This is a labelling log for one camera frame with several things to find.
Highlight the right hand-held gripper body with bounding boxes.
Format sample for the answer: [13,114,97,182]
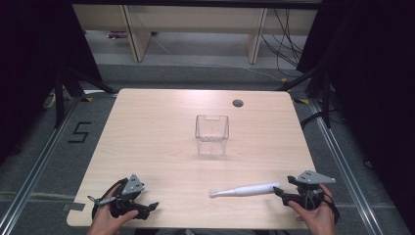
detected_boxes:
[288,168,337,212]

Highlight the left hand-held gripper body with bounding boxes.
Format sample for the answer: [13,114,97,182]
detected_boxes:
[109,173,147,219]

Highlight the white electric toothbrush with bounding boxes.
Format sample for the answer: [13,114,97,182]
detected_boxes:
[208,182,282,199]

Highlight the clear plastic container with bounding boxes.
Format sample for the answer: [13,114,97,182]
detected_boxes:
[194,114,230,157]

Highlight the person's left hand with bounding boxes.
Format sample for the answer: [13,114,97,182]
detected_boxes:
[86,185,140,235]

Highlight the person's right hand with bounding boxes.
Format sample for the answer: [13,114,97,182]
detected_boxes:
[287,183,338,235]

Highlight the black metal stand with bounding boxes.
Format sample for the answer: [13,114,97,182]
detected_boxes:
[53,66,117,129]
[277,64,333,129]

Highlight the black curtain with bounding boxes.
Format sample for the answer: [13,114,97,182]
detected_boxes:
[0,0,103,165]
[296,0,415,226]

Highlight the small purple object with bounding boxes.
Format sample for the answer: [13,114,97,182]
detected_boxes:
[106,30,129,41]

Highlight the beige wooden shelf unit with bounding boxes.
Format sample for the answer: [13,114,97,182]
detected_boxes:
[71,3,319,65]

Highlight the aluminium floor rail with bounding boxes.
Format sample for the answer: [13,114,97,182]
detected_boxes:
[308,99,385,235]
[0,97,83,235]

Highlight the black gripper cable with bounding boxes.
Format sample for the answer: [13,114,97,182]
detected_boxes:
[322,191,342,224]
[91,177,129,220]

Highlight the white coiled strap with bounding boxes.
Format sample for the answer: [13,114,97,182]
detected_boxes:
[42,91,72,110]

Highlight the thin white floor cable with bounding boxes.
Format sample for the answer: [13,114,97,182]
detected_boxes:
[149,31,284,83]

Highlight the bundle of black cables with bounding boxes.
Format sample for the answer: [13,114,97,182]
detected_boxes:
[259,8,307,78]

